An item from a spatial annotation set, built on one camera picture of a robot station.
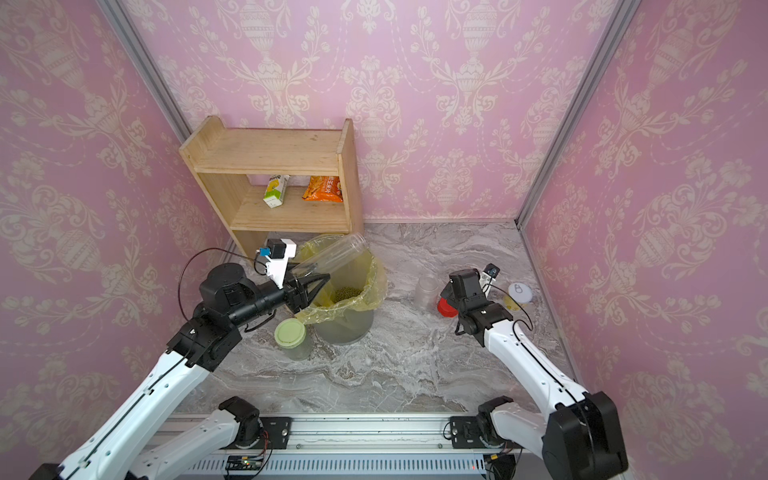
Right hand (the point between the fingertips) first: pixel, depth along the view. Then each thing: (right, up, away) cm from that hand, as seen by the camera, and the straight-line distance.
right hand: (465, 291), depth 85 cm
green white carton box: (-58, +31, +10) cm, 66 cm away
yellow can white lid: (+20, -3, +9) cm, 22 cm away
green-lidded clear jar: (-46, -11, -9) cm, 49 cm away
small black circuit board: (-57, -40, -13) cm, 71 cm away
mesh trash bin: (-34, -10, -5) cm, 36 cm away
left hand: (-36, +7, -20) cm, 42 cm away
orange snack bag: (-43, +31, +10) cm, 54 cm away
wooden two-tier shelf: (-64, +35, +15) cm, 74 cm away
